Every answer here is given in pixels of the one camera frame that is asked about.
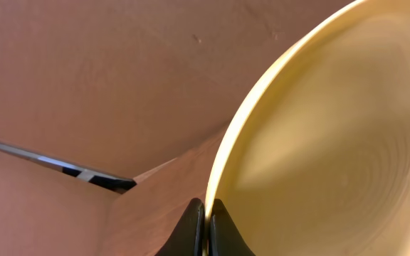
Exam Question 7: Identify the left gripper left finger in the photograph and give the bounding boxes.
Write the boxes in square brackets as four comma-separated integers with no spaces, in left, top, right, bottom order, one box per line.
[155,198,204,256]

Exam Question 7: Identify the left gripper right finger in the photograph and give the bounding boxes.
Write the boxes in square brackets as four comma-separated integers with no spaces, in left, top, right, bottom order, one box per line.
[209,199,255,256]

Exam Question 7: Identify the yellow plate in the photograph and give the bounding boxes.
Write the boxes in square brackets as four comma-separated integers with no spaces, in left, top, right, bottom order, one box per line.
[205,1,410,255]

